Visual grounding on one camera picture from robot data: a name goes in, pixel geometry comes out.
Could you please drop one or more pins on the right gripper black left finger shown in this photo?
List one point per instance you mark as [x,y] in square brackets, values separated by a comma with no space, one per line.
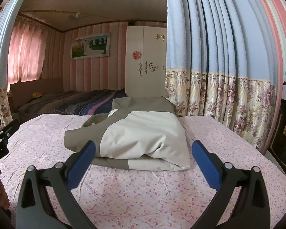
[34,208]

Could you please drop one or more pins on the white wardrobe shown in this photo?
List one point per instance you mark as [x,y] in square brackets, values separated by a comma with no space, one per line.
[145,61]

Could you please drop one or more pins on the pink floral bed sheet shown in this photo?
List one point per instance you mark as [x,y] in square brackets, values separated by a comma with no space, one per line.
[113,198]

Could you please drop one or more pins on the dark framed cabinet right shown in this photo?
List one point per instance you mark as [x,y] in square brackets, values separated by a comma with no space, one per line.
[282,135]

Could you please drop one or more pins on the pink window curtain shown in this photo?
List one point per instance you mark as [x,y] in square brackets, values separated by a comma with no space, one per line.
[26,52]

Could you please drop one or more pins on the blue floral curtain right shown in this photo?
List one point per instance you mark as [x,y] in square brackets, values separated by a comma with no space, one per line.
[222,63]

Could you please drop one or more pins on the framed wedding picture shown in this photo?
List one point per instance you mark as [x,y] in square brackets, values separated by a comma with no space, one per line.
[90,46]

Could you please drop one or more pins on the yellow toy on bed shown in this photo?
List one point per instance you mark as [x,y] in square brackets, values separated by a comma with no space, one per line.
[36,95]

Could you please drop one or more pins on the grey and white jacket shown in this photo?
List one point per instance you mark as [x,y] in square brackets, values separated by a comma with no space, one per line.
[139,133]

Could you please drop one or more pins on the ceiling fan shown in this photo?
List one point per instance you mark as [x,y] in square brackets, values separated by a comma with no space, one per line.
[77,16]

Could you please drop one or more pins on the brown bed headboard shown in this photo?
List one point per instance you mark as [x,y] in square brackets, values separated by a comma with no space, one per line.
[22,92]

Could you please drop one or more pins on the far bed striped blanket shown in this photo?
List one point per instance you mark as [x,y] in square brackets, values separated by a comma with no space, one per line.
[72,103]

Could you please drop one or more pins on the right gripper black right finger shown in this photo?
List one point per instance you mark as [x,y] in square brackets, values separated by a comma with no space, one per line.
[251,210]

